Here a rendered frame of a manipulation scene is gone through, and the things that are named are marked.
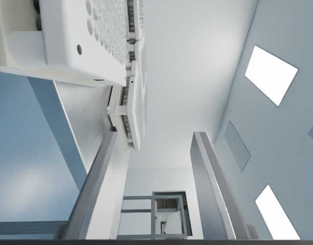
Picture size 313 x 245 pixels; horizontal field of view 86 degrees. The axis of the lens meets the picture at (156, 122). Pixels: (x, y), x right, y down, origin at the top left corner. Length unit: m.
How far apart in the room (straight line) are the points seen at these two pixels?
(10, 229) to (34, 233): 0.08
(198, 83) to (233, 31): 1.24
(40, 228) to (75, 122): 0.48
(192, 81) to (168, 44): 1.02
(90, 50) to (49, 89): 0.11
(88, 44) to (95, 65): 0.02
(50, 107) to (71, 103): 0.03
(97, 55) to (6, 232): 0.68
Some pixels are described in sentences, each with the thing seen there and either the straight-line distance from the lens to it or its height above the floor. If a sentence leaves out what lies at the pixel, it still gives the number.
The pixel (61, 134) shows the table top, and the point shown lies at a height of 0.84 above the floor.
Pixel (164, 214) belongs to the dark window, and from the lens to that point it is 5.65.
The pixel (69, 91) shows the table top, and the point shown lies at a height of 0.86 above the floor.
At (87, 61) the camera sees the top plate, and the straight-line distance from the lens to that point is 0.17.
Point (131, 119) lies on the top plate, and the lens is 0.50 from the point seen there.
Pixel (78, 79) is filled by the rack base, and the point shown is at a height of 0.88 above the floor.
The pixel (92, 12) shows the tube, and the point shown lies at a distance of 0.19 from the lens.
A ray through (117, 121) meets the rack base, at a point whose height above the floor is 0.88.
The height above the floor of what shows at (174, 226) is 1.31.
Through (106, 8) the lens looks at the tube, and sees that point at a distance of 0.23.
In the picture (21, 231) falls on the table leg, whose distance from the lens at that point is 0.76.
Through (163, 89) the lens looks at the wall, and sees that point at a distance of 4.19.
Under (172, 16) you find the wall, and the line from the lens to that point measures 3.76.
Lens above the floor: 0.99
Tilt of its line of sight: 1 degrees up
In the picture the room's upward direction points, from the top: 89 degrees clockwise
